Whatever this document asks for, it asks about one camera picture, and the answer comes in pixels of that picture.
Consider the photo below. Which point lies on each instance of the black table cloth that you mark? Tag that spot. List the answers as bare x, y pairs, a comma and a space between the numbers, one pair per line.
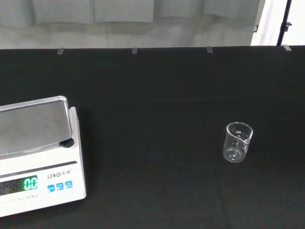
152, 95

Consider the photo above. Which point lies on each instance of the grey tape strip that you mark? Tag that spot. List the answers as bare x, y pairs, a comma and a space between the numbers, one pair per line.
287, 48
134, 50
209, 49
60, 51

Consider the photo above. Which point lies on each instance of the grey backdrop curtain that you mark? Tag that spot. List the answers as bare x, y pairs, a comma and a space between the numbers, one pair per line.
119, 28

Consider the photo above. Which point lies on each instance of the white electronic balance steel pan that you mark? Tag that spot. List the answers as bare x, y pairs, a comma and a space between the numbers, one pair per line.
59, 167

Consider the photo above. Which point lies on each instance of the pale board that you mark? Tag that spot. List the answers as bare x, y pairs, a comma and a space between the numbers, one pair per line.
269, 23

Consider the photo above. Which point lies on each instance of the black tripod stand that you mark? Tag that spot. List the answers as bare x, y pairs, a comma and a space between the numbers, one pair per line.
285, 19

